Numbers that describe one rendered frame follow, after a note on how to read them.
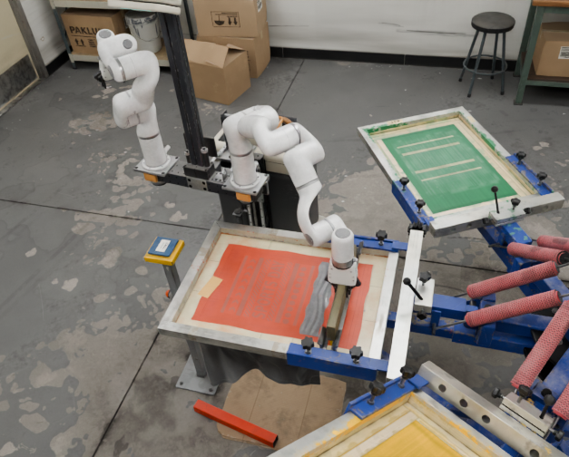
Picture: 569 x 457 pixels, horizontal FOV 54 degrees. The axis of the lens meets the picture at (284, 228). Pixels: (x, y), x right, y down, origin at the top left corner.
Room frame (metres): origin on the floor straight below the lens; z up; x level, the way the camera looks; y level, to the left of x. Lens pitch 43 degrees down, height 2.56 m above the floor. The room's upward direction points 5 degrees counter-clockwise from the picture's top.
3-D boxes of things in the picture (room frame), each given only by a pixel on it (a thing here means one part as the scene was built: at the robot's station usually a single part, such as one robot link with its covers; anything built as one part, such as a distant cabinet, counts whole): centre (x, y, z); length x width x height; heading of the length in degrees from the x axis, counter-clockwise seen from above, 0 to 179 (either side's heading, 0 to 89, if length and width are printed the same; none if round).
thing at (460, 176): (1.93, -0.81, 1.05); 1.08 x 0.61 x 0.23; 11
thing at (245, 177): (1.87, 0.14, 1.21); 0.16 x 0.13 x 0.15; 154
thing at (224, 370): (1.21, 0.14, 0.74); 0.46 x 0.04 x 0.42; 71
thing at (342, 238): (1.35, -0.18, 1.25); 0.15 x 0.10 x 0.11; 31
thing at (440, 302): (1.20, -0.51, 1.02); 0.17 x 0.06 x 0.05; 71
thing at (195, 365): (1.69, 0.51, 0.48); 0.22 x 0.22 x 0.96; 71
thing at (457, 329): (1.24, -0.39, 0.89); 1.24 x 0.06 x 0.06; 71
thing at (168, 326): (1.39, 0.02, 0.97); 0.79 x 0.58 x 0.04; 71
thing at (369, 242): (1.57, -0.30, 0.97); 0.30 x 0.05 x 0.07; 71
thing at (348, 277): (1.31, -0.19, 1.12); 0.10 x 0.07 x 0.11; 71
